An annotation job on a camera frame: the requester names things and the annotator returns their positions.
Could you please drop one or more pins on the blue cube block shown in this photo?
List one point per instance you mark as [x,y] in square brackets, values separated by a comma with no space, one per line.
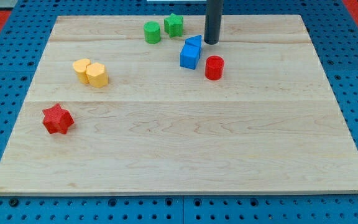
[189,56]

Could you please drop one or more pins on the red cylinder block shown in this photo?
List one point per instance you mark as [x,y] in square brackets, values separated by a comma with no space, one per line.
[214,67]

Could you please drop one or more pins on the blue triangle block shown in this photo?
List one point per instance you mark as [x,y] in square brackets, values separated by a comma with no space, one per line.
[194,42]

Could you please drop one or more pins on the yellow heart block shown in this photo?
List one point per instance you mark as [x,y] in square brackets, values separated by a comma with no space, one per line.
[80,67]

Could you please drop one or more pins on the red star block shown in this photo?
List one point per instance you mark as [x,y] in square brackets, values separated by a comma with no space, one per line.
[57,120]

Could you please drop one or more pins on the light wooden board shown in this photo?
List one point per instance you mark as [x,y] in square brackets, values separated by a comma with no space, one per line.
[269,126]

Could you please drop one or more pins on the green star block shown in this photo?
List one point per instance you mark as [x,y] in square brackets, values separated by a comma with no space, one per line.
[173,25]

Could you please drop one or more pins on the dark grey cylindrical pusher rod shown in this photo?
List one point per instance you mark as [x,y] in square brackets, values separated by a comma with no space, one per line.
[212,25]

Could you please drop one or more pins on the yellow hexagon block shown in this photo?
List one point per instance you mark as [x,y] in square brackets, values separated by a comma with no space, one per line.
[96,74]

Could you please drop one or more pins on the green cylinder block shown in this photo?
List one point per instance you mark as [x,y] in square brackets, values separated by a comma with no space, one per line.
[152,32]

